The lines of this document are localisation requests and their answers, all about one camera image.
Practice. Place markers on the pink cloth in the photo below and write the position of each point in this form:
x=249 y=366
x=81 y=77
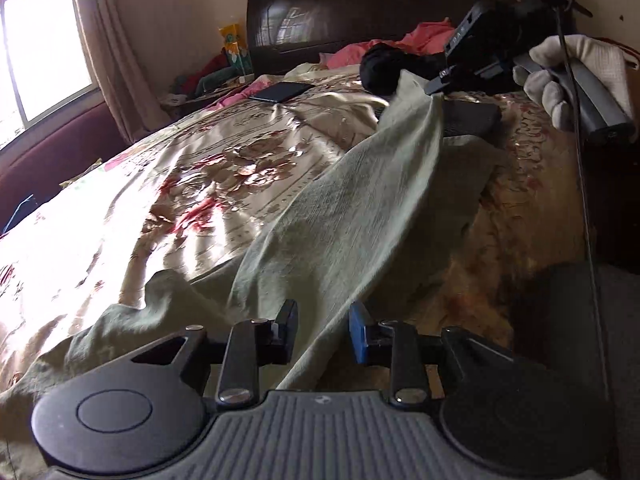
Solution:
x=425 y=35

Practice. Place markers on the maroon sofa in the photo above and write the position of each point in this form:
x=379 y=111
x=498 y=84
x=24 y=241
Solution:
x=60 y=155

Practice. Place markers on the black fuzzy cloth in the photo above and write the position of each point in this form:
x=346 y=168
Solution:
x=382 y=70

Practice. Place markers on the dark wooden headboard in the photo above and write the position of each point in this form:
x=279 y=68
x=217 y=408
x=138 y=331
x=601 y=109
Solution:
x=350 y=10

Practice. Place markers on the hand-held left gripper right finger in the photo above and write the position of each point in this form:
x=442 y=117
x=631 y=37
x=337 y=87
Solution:
x=357 y=332

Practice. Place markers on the window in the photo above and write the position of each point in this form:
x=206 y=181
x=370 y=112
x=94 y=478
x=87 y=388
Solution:
x=45 y=45

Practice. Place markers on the pile of red green clothes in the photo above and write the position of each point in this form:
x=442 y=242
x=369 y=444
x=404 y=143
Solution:
x=205 y=77

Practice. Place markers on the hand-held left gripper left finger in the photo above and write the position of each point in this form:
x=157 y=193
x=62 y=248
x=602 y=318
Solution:
x=286 y=327

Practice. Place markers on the person's right hand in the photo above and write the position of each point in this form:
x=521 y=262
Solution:
x=595 y=65

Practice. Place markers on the black tablet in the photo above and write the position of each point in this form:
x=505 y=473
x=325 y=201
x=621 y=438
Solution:
x=280 y=91

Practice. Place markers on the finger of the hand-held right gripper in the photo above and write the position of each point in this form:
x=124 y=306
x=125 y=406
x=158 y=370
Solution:
x=440 y=81

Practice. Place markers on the green pants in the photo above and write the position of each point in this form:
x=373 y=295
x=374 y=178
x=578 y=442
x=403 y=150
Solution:
x=350 y=210

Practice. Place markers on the beige curtain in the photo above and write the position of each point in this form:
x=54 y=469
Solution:
x=115 y=60

